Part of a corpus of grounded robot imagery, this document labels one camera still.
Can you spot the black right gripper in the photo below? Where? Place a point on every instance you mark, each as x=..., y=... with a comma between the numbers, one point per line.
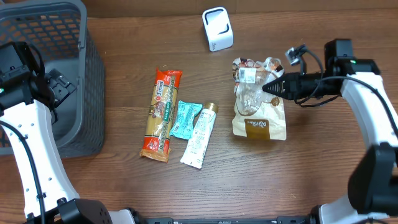
x=294, y=91

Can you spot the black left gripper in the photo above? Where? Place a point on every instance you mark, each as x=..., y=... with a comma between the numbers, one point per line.
x=64, y=85

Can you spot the beige bread snack bag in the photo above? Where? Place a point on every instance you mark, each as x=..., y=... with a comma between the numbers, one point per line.
x=258, y=115

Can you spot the teal snack packet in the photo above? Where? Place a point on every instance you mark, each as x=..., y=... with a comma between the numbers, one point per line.
x=183, y=125

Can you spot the white tube gold cap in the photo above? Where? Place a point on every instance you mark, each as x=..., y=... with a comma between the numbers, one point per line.
x=197, y=145

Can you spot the red spaghetti pasta packet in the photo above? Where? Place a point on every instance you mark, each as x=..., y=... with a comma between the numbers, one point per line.
x=161, y=115

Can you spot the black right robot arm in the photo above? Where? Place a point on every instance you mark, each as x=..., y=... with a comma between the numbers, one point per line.
x=372, y=187

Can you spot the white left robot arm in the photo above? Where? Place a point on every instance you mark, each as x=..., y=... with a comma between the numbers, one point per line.
x=48, y=193

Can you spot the white barcode scanner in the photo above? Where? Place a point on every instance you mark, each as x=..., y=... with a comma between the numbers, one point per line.
x=218, y=28

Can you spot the grey plastic mesh basket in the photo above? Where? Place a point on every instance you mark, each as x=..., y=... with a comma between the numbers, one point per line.
x=58, y=31

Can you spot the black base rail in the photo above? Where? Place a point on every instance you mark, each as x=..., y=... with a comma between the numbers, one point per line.
x=279, y=220

